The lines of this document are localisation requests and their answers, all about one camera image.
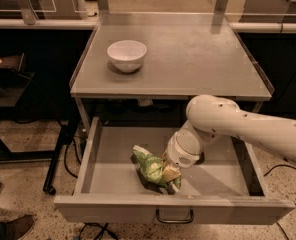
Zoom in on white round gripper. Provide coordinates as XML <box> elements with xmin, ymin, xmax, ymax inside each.
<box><xmin>162</xmin><ymin>130</ymin><xmax>202</xmax><ymax>182</ymax></box>

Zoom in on green jalapeno chip bag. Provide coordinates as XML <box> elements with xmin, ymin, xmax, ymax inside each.
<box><xmin>132</xmin><ymin>145</ymin><xmax>181</xmax><ymax>192</ymax></box>

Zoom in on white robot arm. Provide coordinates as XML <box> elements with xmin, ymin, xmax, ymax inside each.
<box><xmin>162</xmin><ymin>95</ymin><xmax>296</xmax><ymax>182</ymax></box>

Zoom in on grey open drawer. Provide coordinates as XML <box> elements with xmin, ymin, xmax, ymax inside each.
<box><xmin>54</xmin><ymin>118</ymin><xmax>295</xmax><ymax>225</ymax></box>

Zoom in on grey metal cabinet table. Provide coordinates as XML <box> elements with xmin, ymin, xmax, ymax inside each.
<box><xmin>70</xmin><ymin>13</ymin><xmax>273</xmax><ymax>128</ymax></box>

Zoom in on white ceramic bowl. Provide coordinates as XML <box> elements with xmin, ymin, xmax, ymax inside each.
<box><xmin>107</xmin><ymin>40</ymin><xmax>147</xmax><ymax>73</ymax></box>

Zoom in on brown shoe lower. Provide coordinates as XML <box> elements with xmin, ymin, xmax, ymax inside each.
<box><xmin>5</xmin><ymin>215</ymin><xmax>35</xmax><ymax>240</ymax></box>

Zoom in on clear acrylic stand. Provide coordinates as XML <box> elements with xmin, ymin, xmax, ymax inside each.
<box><xmin>16</xmin><ymin>0</ymin><xmax>87</xmax><ymax>25</ymax></box>

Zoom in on dark metal drawer handle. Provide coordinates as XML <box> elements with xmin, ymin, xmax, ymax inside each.
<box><xmin>155</xmin><ymin>208</ymin><xmax>194</xmax><ymax>224</ymax></box>

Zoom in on black cables under drawer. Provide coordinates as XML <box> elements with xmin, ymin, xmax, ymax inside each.
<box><xmin>75</xmin><ymin>222</ymin><xmax>120</xmax><ymax>240</ymax></box>

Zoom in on black floor cable left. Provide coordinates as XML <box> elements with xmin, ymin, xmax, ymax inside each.
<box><xmin>63</xmin><ymin>135</ymin><xmax>88</xmax><ymax>179</ymax></box>

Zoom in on black floor cable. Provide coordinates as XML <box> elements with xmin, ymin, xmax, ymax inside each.
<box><xmin>263</xmin><ymin>164</ymin><xmax>296</xmax><ymax>240</ymax></box>
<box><xmin>63</xmin><ymin>135</ymin><xmax>88</xmax><ymax>179</ymax></box>

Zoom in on black floor cable right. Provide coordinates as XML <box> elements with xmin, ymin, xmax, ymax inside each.
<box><xmin>263</xmin><ymin>164</ymin><xmax>296</xmax><ymax>240</ymax></box>

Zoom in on black side table frame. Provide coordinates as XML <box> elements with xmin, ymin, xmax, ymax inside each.
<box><xmin>0</xmin><ymin>53</ymin><xmax>76</xmax><ymax>196</ymax></box>

